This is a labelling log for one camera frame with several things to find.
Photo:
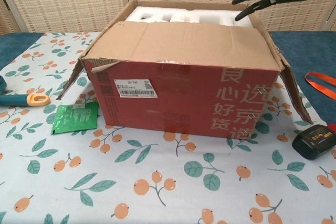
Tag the teal tool with orange end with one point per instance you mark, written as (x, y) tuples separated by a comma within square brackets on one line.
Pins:
[(15, 100)]

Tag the black case with gold print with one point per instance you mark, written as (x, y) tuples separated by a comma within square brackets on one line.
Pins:
[(312, 142)]

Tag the small red object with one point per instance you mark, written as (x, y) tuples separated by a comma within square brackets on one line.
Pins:
[(332, 128)]

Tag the green foil sachet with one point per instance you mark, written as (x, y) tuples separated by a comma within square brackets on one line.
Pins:
[(74, 117)]

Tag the white foam insert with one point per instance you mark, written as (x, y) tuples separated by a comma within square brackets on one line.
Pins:
[(183, 15)]

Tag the red cardboard box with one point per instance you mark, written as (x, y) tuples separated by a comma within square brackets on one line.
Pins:
[(170, 98)]

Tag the white fruit-print tablecloth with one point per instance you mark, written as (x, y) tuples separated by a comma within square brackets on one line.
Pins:
[(157, 182)]

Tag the orange ribbon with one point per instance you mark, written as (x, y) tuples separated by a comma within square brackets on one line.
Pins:
[(319, 85)]

